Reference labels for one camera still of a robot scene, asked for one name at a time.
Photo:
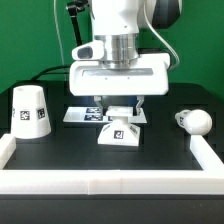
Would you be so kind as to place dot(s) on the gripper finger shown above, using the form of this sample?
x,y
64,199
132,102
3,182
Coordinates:
x,y
97,100
140,101

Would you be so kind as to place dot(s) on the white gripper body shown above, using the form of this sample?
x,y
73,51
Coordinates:
x,y
146,75

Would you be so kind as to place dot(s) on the white lamp base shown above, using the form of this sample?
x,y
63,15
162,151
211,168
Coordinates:
x,y
119,131

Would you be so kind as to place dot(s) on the white lamp bulb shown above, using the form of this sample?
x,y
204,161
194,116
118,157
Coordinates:
x,y
195,122

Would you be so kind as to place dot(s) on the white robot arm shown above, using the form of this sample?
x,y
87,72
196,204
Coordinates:
x,y
112,64

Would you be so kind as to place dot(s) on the white lamp shade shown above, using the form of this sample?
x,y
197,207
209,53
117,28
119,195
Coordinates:
x,y
29,113

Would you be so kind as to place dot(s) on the white marker plate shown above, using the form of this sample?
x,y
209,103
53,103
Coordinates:
x,y
93,115

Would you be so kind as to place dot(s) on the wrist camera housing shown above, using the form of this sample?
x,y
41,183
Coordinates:
x,y
91,51

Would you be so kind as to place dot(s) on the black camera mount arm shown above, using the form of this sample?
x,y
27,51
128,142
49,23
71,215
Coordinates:
x,y
74,8

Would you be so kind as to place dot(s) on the white fence frame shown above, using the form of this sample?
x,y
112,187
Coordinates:
x,y
209,180

